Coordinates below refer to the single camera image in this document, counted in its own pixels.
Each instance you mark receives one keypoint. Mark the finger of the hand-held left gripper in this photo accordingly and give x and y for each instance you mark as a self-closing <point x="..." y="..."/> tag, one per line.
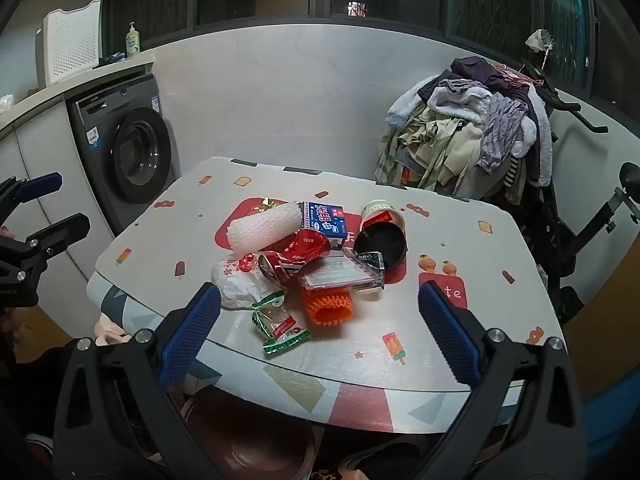
<point x="60" y="230"/>
<point x="40" y="183"/>

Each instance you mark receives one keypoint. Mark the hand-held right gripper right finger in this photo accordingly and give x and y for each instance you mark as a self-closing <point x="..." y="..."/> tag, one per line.
<point x="450" y="330"/>

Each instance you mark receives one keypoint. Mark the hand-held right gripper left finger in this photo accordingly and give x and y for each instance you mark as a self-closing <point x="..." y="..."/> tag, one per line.
<point x="192" y="330"/>

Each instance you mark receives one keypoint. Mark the white plastic bag red print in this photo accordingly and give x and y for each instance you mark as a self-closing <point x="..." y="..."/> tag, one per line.
<point x="235" y="285"/>

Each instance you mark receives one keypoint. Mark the grey washing machine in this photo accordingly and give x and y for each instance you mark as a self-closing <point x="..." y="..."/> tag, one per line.
<point x="125" y="155"/>

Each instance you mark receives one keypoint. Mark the green snack wrapper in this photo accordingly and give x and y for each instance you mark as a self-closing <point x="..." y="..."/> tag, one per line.
<point x="282" y="330"/>

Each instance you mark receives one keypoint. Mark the printed tablecloth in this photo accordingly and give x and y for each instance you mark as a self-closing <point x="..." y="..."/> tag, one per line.
<point x="450" y="240"/>

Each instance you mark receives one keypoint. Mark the crushed red soda can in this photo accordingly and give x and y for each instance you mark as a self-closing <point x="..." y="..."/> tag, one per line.
<point x="277" y="265"/>

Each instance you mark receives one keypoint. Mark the black round bowl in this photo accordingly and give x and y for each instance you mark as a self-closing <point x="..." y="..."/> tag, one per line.
<point x="385" y="242"/>

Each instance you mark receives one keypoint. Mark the white foam fruit net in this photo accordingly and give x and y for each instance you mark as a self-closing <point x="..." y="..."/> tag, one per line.
<point x="265" y="227"/>

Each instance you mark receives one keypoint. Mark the orange foam fruit net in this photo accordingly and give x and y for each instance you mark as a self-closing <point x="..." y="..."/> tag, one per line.
<point x="325" y="307"/>

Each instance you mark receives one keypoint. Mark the paper bowl red label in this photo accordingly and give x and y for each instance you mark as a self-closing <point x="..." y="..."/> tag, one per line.
<point x="380" y="212"/>

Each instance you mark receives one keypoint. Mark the white laundry basket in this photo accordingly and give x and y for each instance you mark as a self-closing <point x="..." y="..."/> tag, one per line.
<point x="70" y="45"/>

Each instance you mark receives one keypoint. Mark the black exercise bike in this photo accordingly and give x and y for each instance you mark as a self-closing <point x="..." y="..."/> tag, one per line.
<point x="560" y="240"/>

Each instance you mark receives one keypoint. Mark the dark blue cloth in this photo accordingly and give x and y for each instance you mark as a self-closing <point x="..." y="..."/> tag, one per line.
<point x="112" y="58"/>

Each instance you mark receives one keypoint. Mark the red foil wrapper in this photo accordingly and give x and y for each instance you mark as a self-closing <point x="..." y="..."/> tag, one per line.
<point x="310" y="245"/>

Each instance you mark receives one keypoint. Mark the gold foil wrapper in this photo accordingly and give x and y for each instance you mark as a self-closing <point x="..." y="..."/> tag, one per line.
<point x="267" y="204"/>

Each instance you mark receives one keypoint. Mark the blue and white carton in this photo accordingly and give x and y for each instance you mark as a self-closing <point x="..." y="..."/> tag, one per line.
<point x="325" y="220"/>

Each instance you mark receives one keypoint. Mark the green soap pump bottle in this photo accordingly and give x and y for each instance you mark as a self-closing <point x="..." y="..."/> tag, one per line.
<point x="132" y="45"/>

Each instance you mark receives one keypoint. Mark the blue bucket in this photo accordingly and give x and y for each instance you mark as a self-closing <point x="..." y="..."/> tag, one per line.
<point x="612" y="425"/>

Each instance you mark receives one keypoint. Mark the pile of clothes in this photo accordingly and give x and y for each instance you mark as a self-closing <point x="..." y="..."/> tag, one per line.
<point x="465" y="130"/>

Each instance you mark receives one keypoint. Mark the white hanging cloth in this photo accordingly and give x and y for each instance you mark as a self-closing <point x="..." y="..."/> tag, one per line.
<point x="539" y="40"/>

